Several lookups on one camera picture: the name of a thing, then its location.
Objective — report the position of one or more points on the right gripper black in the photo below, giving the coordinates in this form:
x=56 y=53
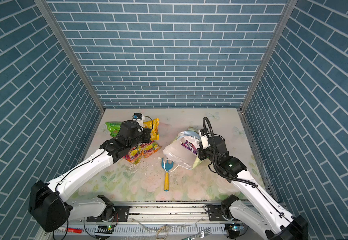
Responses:
x=201 y=154

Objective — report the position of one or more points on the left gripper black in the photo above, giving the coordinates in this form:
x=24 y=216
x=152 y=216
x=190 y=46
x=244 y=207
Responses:
x=146 y=132

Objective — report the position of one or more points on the green chips bag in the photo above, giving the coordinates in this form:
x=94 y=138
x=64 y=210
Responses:
x=113 y=128

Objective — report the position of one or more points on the lemon fruit candy packet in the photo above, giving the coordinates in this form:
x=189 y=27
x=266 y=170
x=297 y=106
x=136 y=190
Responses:
x=142 y=151

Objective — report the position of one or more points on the yellow corn chips packet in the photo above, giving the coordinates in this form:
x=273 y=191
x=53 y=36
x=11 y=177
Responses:
x=153 y=125

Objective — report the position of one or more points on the illustrated paper gift bag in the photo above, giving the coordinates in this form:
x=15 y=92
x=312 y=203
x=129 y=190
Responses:
x=181 y=156

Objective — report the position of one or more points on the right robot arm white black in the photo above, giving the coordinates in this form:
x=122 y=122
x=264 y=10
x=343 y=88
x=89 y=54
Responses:
x=267 y=217

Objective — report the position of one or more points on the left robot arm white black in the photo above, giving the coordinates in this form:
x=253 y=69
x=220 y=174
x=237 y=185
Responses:
x=48 y=202

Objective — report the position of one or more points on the purple berry candy packet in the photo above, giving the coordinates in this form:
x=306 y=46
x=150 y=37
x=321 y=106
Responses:
x=190 y=146

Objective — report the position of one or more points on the blue yellow toy rake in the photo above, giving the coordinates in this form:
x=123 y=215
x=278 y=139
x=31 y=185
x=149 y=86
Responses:
x=167 y=165

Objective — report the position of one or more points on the metal fork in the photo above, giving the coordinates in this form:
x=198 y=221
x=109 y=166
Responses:
x=200 y=235

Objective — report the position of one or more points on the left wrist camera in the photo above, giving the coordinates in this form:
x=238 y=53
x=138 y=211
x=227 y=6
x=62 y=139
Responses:
x=139 y=118

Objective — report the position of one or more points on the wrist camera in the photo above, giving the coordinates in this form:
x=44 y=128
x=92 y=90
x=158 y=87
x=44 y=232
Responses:
x=139 y=118
x=204 y=138

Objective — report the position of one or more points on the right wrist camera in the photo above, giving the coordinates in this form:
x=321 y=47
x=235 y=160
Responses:
x=204 y=138

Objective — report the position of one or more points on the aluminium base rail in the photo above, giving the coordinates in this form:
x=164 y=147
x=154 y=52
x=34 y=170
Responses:
x=168 y=211

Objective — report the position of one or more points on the white slotted cable duct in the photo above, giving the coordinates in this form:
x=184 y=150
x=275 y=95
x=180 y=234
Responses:
x=136 y=229

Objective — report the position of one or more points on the red handled tool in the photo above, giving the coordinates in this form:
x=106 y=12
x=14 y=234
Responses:
x=76 y=231

